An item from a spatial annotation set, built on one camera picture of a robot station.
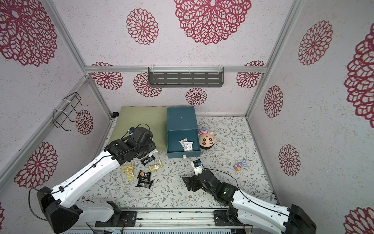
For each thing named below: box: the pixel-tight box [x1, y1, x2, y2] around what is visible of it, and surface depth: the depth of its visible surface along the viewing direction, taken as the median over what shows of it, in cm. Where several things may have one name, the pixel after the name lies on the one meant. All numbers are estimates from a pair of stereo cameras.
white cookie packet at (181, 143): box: [178, 137, 188, 152], surface depth 87 cm
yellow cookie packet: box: [121, 164, 135, 182], surface depth 89 cm
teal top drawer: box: [167, 128, 201, 159], surface depth 87 cm
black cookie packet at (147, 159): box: [140, 155, 156, 166], surface depth 96 cm
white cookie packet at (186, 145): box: [180, 137, 194, 152], surface depth 83 cm
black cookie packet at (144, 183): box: [135, 179, 154, 190], surface depth 86 cm
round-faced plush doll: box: [197, 127, 217, 150], surface depth 98 cm
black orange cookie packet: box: [136, 169, 152, 180], surface depth 89 cm
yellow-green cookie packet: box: [148, 159, 164, 174], surface depth 92 cm
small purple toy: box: [233, 159, 246, 172], surface depth 92 cm
